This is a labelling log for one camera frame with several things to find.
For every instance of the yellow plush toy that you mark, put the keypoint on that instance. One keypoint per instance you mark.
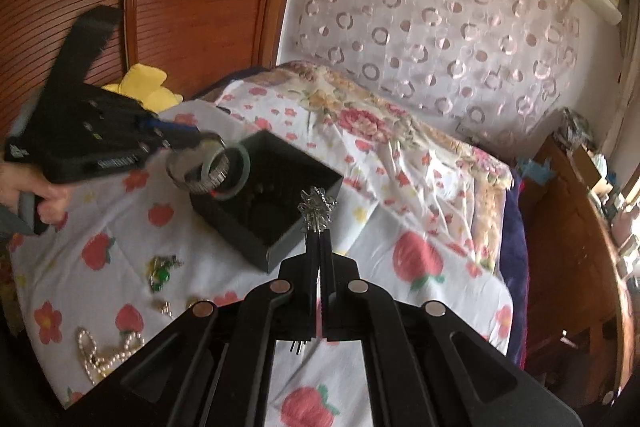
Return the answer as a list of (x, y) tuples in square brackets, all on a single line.
[(145, 84)]

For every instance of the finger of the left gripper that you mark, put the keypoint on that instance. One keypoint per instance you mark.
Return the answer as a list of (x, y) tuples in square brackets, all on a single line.
[(187, 142), (173, 132)]

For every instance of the pale green jade bangle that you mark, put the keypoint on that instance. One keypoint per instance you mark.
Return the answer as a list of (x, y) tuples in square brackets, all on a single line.
[(233, 167)]

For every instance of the floral pillow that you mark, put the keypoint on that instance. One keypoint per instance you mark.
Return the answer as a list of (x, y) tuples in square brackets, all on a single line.
[(452, 190)]

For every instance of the green stone silver brooch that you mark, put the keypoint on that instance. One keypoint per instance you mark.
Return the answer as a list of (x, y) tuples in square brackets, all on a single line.
[(158, 271)]

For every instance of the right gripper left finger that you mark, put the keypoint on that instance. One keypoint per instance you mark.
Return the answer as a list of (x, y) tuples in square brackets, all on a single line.
[(211, 366)]

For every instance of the cardboard box on cabinet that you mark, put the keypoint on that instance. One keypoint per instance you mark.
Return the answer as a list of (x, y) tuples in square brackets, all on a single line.
[(585, 167)]

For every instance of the black cardboard box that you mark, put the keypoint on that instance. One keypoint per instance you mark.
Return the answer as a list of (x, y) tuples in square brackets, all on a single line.
[(263, 222)]

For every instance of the wooden side cabinet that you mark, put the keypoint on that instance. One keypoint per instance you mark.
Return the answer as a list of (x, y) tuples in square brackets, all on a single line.
[(581, 339)]

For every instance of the sheer circle pattern curtain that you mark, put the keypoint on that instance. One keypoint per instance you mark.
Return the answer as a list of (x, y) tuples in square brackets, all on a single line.
[(490, 71)]

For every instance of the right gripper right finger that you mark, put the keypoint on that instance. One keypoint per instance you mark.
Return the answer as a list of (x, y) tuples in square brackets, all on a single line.
[(424, 365)]

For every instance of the small flower earring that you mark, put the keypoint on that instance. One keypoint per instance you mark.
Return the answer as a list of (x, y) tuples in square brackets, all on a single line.
[(164, 308)]

